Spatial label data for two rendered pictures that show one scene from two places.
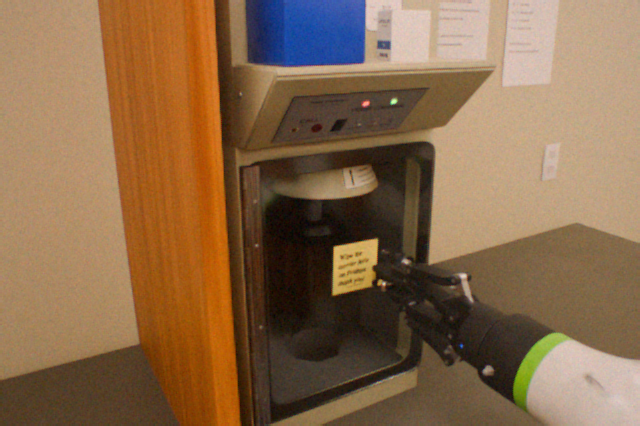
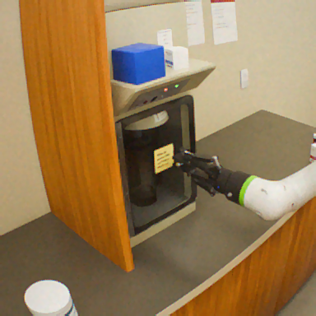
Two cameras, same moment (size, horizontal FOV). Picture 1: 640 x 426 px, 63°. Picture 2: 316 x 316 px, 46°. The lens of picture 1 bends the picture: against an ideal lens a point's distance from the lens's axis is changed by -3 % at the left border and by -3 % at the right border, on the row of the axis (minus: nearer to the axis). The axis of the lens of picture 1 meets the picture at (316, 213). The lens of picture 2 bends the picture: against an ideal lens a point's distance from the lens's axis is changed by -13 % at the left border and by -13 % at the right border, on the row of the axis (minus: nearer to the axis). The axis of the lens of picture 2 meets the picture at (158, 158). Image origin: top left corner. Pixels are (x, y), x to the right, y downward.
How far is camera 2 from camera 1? 51 cm
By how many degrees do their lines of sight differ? 13
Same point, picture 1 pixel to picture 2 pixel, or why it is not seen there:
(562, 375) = (254, 191)
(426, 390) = (200, 211)
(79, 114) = (14, 103)
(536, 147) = (236, 72)
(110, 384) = (48, 231)
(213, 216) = (112, 150)
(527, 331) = (242, 177)
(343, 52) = (157, 74)
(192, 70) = (102, 95)
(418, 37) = (183, 59)
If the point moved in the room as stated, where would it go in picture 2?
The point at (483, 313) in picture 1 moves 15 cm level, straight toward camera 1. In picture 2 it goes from (225, 172) to (225, 202)
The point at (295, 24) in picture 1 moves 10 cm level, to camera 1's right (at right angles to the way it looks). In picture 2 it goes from (139, 69) to (178, 64)
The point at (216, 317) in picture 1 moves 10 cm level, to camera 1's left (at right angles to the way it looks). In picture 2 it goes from (116, 192) to (80, 197)
